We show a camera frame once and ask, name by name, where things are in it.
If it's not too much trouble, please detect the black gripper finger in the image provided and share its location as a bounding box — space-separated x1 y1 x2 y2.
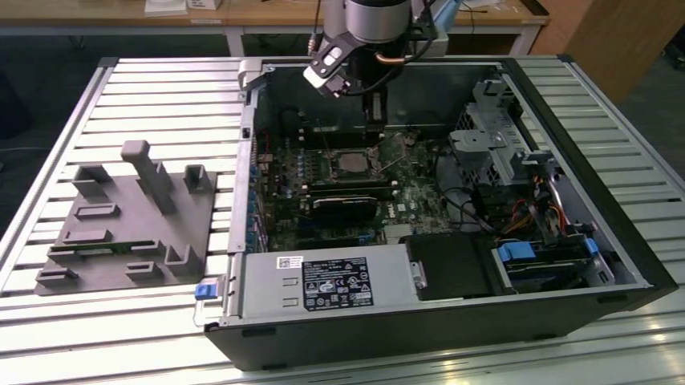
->
376 91 388 140
365 91 377 140

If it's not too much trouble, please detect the metal socket cover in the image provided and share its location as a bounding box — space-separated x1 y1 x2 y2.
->
374 132 417 170

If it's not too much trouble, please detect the silver CPU plate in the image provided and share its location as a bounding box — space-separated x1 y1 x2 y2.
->
336 152 370 172

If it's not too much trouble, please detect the CPU socket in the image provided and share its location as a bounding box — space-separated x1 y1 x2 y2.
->
326 148 385 181

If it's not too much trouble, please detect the gray metal drive cage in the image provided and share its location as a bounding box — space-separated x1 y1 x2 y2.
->
447 78 564 189

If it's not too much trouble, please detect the green RAM stick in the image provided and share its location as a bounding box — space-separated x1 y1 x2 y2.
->
309 180 396 194

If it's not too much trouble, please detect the green motherboard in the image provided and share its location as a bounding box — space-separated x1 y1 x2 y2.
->
254 128 461 252

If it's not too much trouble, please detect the black graphics card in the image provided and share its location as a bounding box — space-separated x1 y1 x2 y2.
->
312 194 381 222

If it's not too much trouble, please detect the small silver heatsink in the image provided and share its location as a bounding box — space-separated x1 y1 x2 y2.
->
385 224 417 241

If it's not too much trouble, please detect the black plastic shroud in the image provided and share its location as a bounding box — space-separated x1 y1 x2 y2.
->
399 232 516 302

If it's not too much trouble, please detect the blue disk carrier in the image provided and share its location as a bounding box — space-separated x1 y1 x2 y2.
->
492 238 596 293

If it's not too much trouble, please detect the wooden cabinet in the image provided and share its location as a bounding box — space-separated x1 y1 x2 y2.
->
529 0 685 103

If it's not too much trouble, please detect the silver power supply unit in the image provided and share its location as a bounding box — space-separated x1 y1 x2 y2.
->
236 244 424 318

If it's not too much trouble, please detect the gray parts rack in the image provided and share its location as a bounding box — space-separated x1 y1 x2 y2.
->
35 140 221 298

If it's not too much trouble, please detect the blue case latch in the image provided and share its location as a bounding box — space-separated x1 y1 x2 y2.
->
196 282 225 302

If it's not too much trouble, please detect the black office chair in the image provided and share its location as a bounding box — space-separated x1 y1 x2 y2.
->
663 35 685 71

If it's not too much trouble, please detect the wooden desk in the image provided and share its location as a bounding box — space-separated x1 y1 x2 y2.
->
0 0 551 57

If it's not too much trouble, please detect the black PC case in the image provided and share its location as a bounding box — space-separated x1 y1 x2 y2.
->
202 55 679 372

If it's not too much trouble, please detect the copper coloured cable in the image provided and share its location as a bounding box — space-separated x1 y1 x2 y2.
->
374 50 412 67

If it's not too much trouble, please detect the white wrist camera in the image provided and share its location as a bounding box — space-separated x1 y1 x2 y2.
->
304 38 354 99

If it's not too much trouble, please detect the gray case handle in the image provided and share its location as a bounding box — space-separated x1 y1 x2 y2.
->
236 59 273 91

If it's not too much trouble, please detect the orange yellow wire bundle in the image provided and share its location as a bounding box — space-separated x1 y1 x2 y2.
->
508 198 569 237

